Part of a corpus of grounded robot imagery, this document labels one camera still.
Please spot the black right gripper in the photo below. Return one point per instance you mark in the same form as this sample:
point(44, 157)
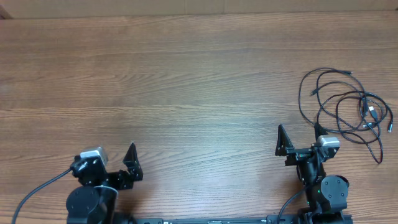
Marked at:
point(285, 147)

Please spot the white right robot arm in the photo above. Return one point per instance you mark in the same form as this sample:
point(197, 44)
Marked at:
point(326, 194)

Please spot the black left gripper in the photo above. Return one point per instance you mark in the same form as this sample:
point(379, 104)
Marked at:
point(125, 181)

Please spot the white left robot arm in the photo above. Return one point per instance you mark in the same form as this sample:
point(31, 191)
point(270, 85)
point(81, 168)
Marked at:
point(95, 200)

